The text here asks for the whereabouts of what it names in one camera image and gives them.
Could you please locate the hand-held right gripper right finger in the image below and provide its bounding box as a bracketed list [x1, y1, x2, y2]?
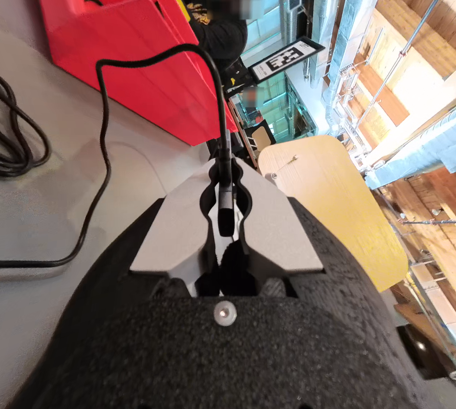
[234, 160, 324, 288]

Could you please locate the red plastic bin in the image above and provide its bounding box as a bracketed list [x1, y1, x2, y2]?
[28, 0, 237, 147]

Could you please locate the marker tag board on post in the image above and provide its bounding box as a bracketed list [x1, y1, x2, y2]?
[247, 36, 325, 83]

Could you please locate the wooden board stand white base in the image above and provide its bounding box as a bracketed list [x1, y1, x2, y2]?
[257, 135, 409, 293]

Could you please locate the silver ventilation duct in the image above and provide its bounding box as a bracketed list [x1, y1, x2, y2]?
[322, 0, 396, 110]

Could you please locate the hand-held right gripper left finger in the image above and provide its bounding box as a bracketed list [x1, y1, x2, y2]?
[129, 160, 219, 296]

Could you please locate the grey hub with black cable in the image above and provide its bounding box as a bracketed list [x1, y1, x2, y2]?
[0, 44, 236, 269]

